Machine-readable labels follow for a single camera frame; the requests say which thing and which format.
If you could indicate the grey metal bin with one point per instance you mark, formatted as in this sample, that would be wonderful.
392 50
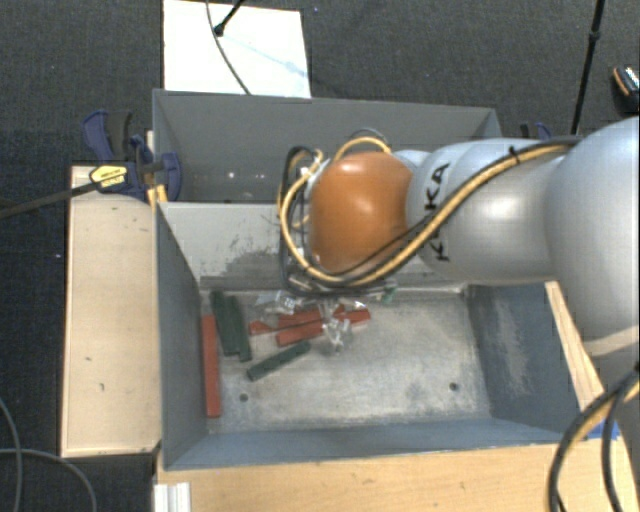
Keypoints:
390 380

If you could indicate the red-brown flat block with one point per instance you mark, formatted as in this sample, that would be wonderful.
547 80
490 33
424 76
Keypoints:
300 318
211 370
299 335
260 328

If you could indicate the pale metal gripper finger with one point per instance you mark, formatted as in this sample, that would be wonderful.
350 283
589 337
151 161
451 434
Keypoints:
326 314
339 339

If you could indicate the pale wood flat board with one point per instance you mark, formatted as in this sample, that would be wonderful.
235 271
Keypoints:
112 325

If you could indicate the dark green flat block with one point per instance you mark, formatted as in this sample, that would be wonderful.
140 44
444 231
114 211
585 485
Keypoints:
241 335
277 361
221 325

